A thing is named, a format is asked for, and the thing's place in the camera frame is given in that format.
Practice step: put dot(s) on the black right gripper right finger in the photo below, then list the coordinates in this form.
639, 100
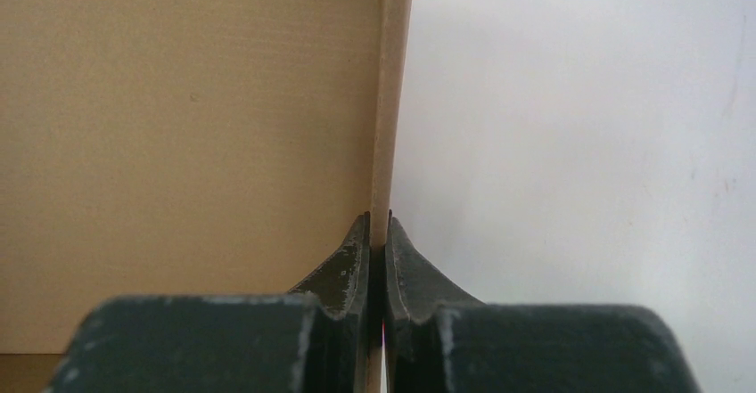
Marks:
439, 338

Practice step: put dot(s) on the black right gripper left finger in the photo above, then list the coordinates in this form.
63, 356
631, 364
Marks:
312, 338

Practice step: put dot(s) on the brown cardboard box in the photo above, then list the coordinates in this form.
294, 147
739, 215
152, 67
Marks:
183, 147

